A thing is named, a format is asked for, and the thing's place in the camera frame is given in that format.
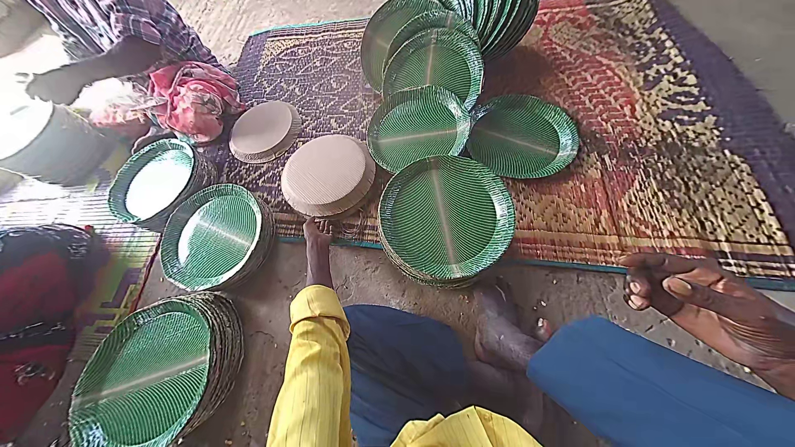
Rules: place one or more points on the person's left hand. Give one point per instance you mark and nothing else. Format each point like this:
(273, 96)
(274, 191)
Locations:
(318, 233)

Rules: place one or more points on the person's right hand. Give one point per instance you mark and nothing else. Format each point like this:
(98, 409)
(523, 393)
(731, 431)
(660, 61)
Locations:
(733, 310)

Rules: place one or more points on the person's right fingers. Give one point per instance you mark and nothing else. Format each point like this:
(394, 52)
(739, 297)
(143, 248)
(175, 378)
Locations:
(646, 289)

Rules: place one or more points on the person's right thumb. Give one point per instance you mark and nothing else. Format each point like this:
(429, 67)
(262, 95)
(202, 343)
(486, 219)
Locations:
(702, 296)

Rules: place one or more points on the person's right index finger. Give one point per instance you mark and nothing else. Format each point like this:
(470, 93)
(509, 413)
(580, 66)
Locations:
(671, 263)

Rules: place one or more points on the person's left fingers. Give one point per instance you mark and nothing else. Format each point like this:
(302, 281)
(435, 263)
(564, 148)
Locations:
(322, 225)

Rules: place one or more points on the person's right forearm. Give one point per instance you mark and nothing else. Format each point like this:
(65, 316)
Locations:
(785, 376)

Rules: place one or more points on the person's left forearm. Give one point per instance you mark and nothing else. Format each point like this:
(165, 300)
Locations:
(317, 360)

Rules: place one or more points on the stack of beige plates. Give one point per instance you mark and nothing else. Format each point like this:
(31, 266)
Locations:
(326, 174)
(263, 130)

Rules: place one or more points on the red purple patterned mat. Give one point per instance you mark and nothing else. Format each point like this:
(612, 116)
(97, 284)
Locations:
(621, 186)

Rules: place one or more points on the stack of green plates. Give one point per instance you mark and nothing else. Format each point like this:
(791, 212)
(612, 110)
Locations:
(509, 25)
(447, 217)
(158, 180)
(146, 372)
(214, 236)

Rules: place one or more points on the green round plate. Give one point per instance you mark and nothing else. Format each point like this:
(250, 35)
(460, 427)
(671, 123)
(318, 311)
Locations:
(447, 68)
(374, 49)
(528, 155)
(416, 149)
(428, 25)

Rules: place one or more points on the pink cloth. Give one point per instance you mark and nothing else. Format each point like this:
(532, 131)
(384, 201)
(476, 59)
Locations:
(192, 102)

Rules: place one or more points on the green striped mat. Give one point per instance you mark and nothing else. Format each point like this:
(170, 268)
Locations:
(124, 254)

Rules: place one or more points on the clear plastic bag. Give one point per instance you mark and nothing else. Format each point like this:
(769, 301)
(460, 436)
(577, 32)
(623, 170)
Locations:
(115, 102)

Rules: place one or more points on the large metal pot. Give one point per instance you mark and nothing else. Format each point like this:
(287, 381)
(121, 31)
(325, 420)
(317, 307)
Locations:
(68, 149)

